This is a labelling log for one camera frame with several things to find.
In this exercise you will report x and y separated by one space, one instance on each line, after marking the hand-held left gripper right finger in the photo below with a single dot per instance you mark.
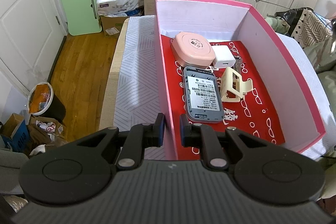
183 134

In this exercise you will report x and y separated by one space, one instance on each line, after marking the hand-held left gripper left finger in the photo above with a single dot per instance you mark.
160 132

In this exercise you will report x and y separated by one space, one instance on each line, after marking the grey portable router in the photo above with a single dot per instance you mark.
202 98

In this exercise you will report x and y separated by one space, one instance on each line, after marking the cream hair claw clip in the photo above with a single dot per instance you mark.
231 87

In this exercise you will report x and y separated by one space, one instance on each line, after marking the pink square case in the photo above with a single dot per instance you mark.
193 48

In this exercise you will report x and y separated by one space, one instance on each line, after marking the white charger block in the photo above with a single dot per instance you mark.
223 56

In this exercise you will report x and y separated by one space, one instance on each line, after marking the bunch of metal keys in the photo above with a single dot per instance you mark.
237 62

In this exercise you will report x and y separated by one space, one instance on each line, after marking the pink cardboard box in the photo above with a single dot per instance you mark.
288 77

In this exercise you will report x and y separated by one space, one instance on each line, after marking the white quilted mattress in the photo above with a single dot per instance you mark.
136 69

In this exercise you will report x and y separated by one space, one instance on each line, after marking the red patterned paper liner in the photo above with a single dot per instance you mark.
262 121

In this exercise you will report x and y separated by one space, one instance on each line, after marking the black trash bin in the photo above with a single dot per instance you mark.
52 108

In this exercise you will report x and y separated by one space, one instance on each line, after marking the brown cardboard box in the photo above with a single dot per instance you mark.
113 26

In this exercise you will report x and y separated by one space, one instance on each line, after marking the brown paper bag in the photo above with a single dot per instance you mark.
42 134

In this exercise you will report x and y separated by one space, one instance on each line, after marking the white tissue multipack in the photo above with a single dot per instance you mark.
118 1

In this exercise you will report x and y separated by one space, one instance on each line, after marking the blue printed carton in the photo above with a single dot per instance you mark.
18 134

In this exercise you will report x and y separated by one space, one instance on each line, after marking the pale green cloth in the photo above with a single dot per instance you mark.
277 24

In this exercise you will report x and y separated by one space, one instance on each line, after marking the green folding table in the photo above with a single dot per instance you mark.
78 6

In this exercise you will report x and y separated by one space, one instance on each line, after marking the green puffer jacket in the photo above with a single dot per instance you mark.
323 61

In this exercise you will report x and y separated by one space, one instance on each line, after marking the black and white patterned bag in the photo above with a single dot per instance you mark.
307 27

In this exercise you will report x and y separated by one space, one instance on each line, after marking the white panel door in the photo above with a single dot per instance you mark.
21 16

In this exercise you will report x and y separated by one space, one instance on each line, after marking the light wooden bed frame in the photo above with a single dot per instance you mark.
113 82

